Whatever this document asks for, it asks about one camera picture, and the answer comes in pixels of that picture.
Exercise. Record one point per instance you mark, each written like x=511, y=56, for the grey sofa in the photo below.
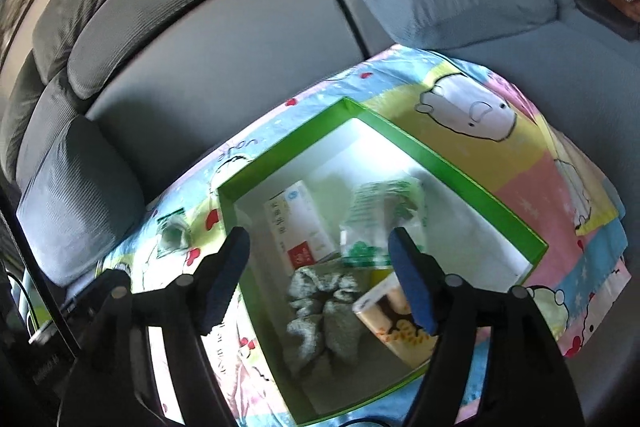
x=225, y=57

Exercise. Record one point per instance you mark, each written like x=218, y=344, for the small grey ribbed pillow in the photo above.
x=80, y=187

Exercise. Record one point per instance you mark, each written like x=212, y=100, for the white medicine box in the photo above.
x=300, y=222

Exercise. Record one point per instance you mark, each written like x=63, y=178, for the cartoon printed blanket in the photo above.
x=525, y=172

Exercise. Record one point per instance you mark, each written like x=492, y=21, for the framed wall picture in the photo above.
x=17, y=7

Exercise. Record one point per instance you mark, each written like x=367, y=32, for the orange printed tissue pack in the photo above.
x=395, y=332

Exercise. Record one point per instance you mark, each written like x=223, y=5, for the large green printed plastic bag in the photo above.
x=375, y=217

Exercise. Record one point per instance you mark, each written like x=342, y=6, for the dark round side table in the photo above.
x=600, y=12

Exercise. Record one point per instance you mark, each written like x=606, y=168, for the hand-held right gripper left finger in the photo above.
x=225, y=287

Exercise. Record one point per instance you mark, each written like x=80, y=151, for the green cardboard box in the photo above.
x=330, y=147

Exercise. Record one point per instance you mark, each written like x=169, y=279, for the small green printed plastic bag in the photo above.
x=175, y=232

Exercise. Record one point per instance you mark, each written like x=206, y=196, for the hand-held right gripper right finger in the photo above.
x=415, y=292

